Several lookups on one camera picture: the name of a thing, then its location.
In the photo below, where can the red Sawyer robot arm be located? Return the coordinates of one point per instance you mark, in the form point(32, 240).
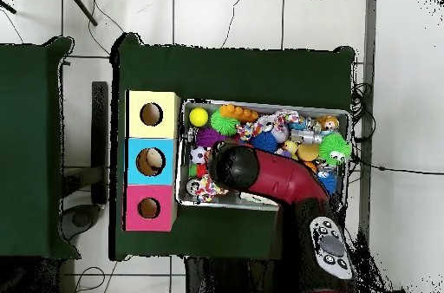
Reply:
point(284, 182)

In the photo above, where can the clear mesh bin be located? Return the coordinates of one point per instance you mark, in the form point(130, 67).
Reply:
point(225, 200)

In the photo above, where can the wooden box with three holes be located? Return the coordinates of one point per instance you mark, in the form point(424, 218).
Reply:
point(163, 126)

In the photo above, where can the purple spiky ball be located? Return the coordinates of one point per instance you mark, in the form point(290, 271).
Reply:
point(208, 137)

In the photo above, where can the small soccer ball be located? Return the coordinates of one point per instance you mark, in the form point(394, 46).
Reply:
point(198, 155)

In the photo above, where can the colourful fabric bow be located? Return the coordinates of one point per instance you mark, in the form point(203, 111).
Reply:
point(248, 130)

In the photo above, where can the orange toy block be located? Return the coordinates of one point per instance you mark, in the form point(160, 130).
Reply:
point(239, 112)

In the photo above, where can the yellow ball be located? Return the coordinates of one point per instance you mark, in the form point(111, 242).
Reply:
point(198, 117)

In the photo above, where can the blue spiky ball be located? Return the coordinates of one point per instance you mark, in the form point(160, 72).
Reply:
point(265, 142)

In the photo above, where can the colourful patterned cloth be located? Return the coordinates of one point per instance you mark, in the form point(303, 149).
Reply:
point(208, 187)

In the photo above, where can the dark green tablecloth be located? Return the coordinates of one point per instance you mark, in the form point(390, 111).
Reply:
point(225, 74)
point(27, 133)

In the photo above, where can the silver toy robot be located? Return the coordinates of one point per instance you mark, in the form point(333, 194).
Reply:
point(305, 137)

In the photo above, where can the green spiky ball with eyes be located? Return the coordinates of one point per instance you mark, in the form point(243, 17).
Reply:
point(334, 149)

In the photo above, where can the black flat panel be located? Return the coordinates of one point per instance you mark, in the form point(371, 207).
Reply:
point(100, 133)

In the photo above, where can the black tripod leg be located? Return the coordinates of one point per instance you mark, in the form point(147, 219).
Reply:
point(80, 4)
point(8, 7)

